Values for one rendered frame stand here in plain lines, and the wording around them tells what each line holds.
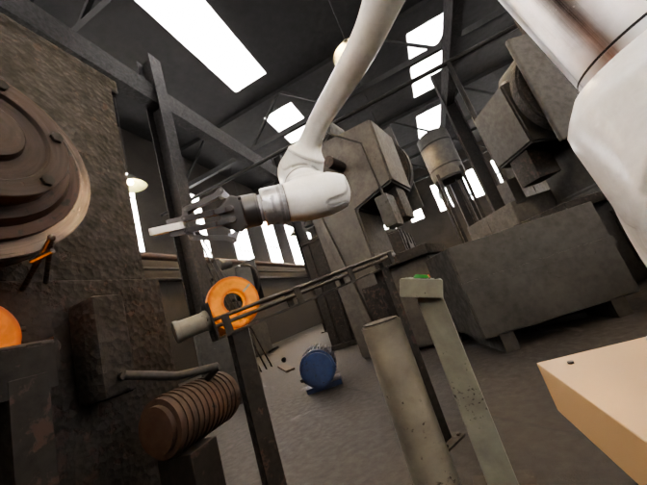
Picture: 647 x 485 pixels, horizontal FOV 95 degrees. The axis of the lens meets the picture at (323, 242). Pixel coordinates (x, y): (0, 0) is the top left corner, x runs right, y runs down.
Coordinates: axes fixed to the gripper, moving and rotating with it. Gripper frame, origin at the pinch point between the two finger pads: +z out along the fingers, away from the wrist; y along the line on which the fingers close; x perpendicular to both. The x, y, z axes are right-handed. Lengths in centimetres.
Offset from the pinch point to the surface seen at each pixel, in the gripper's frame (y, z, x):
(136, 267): 6.2, 25.5, 40.8
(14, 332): 13.5, 30.8, -3.0
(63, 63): -69, 35, 50
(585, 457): 86, -90, -2
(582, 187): 29, -326, 175
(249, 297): 23.5, -10.3, 23.9
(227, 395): 43.2, -1.1, 7.8
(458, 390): 58, -59, 2
